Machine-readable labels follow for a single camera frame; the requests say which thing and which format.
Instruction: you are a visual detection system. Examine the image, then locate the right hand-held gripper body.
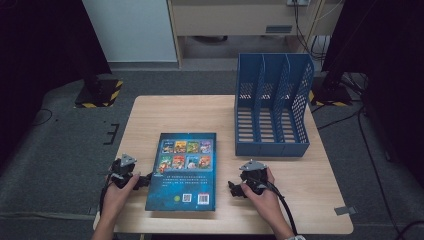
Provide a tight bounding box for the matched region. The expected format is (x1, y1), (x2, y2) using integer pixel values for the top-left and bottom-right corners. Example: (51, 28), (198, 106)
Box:
(238, 159), (270, 196)

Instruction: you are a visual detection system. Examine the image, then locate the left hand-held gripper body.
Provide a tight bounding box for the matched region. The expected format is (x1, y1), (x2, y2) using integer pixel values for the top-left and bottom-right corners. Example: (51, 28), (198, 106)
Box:
(108, 153), (141, 190)

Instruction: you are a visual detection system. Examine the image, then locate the blue plastic file rack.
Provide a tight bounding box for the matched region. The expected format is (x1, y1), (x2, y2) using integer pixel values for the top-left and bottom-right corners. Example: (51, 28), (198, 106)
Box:
(234, 52), (315, 158)

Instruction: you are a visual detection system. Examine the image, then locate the blue picture book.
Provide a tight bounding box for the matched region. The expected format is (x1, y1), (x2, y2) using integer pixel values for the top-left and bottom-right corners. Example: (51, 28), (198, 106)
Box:
(144, 132), (218, 213)

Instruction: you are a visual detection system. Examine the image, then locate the person's left hand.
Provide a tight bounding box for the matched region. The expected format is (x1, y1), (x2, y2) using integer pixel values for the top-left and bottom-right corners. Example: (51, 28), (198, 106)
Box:
(101, 173), (141, 218)

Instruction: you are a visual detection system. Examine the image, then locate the person's right hand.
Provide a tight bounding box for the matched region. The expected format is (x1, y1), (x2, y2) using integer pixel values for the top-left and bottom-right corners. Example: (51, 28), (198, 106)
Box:
(240, 167), (285, 223)

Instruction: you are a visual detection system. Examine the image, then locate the striped black stand base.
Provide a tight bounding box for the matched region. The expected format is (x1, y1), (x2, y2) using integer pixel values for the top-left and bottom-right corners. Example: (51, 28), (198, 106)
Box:
(73, 78), (124, 109)
(308, 78), (353, 108)

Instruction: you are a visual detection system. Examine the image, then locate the white cabinet panel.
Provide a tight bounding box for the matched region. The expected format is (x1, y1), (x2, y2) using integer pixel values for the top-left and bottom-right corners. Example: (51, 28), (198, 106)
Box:
(81, 0), (178, 64)

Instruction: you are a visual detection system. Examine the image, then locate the beige desk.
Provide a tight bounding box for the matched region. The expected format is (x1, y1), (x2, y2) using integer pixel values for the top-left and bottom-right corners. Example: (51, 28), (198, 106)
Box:
(166, 0), (344, 70)

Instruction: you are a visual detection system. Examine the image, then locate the black curtain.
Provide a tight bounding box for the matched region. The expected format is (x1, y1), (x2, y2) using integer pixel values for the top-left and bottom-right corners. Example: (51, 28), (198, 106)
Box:
(320, 0), (424, 189)

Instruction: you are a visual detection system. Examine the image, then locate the left hand-held gripper cable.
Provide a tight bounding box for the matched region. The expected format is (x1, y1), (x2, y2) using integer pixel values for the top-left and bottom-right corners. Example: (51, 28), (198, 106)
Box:
(98, 179), (113, 215)

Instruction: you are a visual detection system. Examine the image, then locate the hand-held gripper cable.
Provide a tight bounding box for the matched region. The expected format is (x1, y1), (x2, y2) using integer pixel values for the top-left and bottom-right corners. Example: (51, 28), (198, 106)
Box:
(251, 176), (299, 235)
(98, 179), (113, 215)

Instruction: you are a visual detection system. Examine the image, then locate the right hand-held gripper cable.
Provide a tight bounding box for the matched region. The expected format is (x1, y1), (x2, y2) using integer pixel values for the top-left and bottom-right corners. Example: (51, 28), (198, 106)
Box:
(251, 176), (299, 235)

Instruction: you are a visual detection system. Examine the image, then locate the black floor cable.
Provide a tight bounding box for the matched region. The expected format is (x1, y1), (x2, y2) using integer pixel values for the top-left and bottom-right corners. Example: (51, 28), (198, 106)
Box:
(315, 105), (365, 131)
(394, 219), (424, 240)
(31, 107), (54, 127)
(357, 109), (402, 240)

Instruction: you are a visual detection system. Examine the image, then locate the bundle of black cables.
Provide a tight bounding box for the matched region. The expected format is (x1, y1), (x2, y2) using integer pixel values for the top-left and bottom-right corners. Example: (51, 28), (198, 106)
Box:
(292, 0), (327, 63)

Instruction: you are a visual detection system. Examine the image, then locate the yellow cable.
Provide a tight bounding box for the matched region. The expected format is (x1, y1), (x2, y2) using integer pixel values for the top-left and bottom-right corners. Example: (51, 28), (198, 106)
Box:
(307, 0), (345, 52)

